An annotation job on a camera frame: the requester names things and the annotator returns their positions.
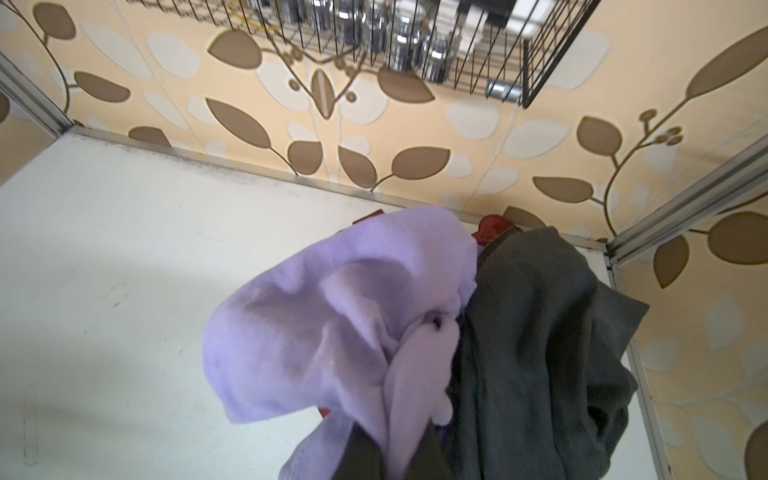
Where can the purple cloth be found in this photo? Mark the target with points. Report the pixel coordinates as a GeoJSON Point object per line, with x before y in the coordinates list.
{"type": "Point", "coordinates": [363, 323]}

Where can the dark grey cloth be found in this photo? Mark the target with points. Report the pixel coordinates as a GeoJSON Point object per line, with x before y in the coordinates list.
{"type": "Point", "coordinates": [538, 385]}

